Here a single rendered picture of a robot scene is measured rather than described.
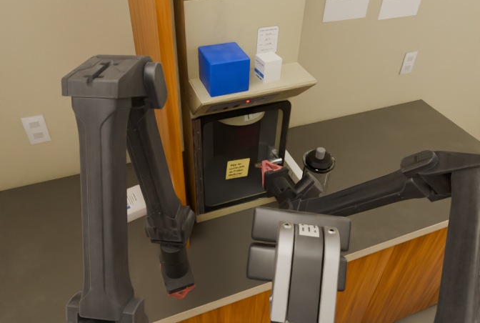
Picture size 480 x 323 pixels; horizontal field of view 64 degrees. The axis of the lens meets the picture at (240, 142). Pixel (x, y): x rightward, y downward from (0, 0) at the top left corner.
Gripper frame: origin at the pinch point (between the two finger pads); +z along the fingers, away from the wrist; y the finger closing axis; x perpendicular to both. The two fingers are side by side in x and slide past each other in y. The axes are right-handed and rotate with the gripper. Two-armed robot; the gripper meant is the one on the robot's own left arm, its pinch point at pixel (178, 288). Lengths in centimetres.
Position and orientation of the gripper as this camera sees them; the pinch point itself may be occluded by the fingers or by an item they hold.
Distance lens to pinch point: 106.4
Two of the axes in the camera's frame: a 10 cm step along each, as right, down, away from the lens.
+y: -3.7, -6.0, 7.1
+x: -9.3, 2.1, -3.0
